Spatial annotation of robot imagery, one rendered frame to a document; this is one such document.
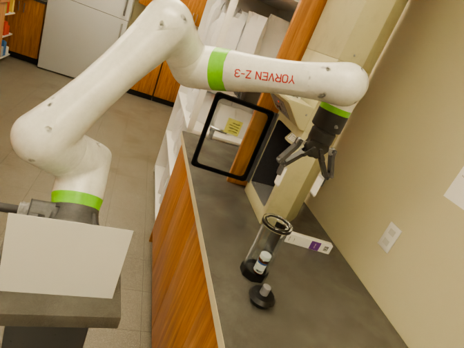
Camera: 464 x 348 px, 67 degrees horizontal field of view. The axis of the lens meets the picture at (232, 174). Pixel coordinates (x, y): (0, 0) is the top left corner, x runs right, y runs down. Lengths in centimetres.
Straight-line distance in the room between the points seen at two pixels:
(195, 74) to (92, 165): 36
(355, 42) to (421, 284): 91
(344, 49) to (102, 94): 92
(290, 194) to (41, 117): 107
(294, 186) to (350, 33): 65
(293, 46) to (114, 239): 124
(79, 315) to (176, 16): 75
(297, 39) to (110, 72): 109
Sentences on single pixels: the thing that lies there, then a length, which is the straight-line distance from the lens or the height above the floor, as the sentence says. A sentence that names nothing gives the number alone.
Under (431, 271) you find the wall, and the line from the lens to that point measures 146.
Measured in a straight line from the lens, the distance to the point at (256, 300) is 117.
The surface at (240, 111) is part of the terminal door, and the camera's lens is 172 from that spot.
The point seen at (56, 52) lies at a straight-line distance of 641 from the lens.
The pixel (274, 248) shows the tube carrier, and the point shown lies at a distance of 120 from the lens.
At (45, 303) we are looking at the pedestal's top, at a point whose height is 94.
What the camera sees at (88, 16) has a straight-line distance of 624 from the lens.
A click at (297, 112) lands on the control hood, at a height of 148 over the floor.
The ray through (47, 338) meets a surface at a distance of 115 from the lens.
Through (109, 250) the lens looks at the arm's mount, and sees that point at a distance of 93.
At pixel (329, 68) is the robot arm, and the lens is 92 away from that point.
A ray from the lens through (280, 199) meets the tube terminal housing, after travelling 159.
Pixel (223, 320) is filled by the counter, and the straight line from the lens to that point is 110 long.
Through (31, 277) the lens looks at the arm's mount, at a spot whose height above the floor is 99.
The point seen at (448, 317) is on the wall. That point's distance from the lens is 142.
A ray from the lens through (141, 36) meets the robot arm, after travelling 89.
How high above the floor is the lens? 168
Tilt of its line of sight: 21 degrees down
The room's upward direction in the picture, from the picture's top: 23 degrees clockwise
